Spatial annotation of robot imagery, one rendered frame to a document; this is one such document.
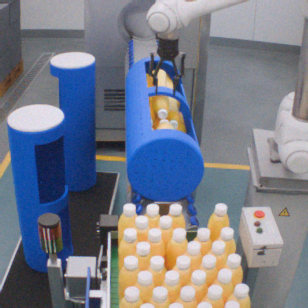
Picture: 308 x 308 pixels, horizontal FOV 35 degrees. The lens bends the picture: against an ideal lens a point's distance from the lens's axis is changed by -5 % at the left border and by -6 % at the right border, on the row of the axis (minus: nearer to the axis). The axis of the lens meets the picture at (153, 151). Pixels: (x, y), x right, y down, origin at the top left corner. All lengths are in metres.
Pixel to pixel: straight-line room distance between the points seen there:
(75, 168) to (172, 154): 1.57
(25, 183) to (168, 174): 0.84
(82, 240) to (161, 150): 1.31
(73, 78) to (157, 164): 1.32
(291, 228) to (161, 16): 1.09
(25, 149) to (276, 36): 5.12
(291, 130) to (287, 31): 5.24
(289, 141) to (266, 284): 0.86
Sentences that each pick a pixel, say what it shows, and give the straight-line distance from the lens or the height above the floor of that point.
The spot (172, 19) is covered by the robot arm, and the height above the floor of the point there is 1.67.
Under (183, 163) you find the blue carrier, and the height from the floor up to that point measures 1.13.
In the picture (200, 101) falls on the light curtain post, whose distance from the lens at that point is 3.24.
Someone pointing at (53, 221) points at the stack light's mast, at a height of 1.26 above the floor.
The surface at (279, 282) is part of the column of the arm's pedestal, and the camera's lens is 2.43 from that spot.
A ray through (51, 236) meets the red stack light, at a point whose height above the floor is 1.22.
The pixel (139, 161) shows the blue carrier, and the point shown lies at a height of 1.13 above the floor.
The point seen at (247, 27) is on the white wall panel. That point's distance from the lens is 6.91.
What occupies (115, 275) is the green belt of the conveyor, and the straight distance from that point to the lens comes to 1.72.
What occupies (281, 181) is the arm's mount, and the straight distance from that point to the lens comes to 2.01.
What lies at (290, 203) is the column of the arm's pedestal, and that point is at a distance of 2.14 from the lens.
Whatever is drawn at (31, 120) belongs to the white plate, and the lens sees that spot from 2.40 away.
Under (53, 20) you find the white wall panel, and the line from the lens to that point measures 7.09.
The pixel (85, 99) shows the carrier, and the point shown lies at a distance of 3.14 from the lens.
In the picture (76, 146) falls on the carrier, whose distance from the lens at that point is 3.26.
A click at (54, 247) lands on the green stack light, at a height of 1.18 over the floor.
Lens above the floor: 2.09
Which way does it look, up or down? 30 degrees down
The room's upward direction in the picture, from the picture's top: 3 degrees clockwise
